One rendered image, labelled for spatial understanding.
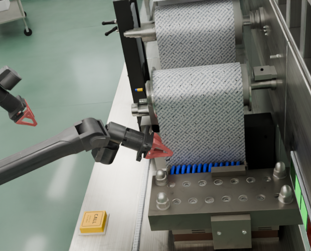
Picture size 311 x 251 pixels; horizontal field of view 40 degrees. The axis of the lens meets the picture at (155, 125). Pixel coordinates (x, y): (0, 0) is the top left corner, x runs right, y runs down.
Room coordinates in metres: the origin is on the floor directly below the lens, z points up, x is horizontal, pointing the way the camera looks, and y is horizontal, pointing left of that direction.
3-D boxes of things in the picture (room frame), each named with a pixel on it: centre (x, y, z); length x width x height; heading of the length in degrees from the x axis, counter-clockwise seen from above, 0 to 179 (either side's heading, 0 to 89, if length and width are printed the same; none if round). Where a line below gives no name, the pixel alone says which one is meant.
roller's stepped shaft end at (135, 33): (1.32, 0.02, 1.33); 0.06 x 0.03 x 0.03; 80
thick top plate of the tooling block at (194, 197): (0.85, -0.15, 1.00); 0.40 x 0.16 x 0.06; 80
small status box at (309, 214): (0.62, -0.27, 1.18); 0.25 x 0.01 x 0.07; 170
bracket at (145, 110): (1.10, 0.01, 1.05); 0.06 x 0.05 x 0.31; 80
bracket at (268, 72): (1.01, -0.31, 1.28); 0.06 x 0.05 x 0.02; 80
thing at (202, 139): (0.98, -0.13, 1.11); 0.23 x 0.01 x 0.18; 80
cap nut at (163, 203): (0.84, 0.02, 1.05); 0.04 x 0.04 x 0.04
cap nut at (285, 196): (0.78, -0.30, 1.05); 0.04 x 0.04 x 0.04
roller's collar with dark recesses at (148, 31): (1.31, -0.04, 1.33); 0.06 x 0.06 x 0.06; 80
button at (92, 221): (0.94, 0.24, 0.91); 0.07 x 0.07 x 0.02; 80
